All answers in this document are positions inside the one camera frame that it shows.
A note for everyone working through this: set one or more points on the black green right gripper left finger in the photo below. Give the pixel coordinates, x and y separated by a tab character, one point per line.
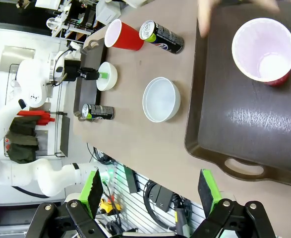
89	193

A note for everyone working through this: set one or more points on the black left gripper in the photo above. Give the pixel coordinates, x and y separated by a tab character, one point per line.
72	70

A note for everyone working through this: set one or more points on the black flat panel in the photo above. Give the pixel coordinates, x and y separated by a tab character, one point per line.
65	136

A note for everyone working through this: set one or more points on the black soda can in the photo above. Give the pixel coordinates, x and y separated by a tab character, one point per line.
101	112

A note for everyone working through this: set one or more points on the yellow handheld device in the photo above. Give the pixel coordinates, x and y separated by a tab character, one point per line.
109	205

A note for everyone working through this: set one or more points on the white bowl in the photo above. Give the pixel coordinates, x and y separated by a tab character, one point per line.
160	99
110	77

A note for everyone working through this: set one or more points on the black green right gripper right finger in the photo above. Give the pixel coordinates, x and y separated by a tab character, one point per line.
209	193

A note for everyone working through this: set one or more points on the red plastic cup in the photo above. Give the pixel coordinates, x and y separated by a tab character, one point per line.
128	38
261	47

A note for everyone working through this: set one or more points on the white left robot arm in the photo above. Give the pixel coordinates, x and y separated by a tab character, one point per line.
31	81

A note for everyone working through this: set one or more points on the black Pepsi can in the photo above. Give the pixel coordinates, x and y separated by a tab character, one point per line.
167	39

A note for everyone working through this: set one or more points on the white box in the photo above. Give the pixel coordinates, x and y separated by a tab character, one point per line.
108	11

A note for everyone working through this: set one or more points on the large dark brown tray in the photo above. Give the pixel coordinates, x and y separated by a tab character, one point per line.
234	124

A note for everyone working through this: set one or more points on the red clamp tool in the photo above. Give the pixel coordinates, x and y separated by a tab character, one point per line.
36	116

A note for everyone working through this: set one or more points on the person's hand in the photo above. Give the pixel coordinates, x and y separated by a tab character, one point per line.
204	15

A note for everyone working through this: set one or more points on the black angular box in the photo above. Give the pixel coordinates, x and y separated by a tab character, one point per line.
163	198

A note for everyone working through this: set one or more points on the dark green cloth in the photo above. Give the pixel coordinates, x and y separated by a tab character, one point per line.
21	141

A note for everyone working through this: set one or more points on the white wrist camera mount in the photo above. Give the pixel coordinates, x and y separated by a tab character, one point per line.
74	50

